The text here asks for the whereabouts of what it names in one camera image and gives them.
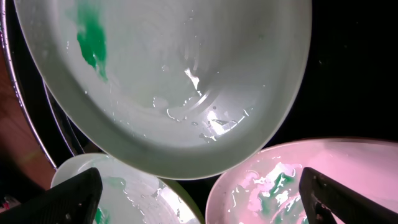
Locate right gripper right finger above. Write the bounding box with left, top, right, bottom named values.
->
left=299, top=167, right=397, bottom=224

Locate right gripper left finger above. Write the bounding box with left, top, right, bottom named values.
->
left=1, top=168, right=103, bottom=224

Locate mint green plate bottom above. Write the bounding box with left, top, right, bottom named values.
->
left=51, top=153, right=205, bottom=224

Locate mint green plate top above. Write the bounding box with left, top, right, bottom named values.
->
left=15, top=0, right=312, bottom=180

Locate pink white plate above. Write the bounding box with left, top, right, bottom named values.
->
left=205, top=138, right=397, bottom=223

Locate mint green plate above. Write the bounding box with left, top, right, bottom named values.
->
left=15, top=0, right=312, bottom=180
left=51, top=153, right=205, bottom=224

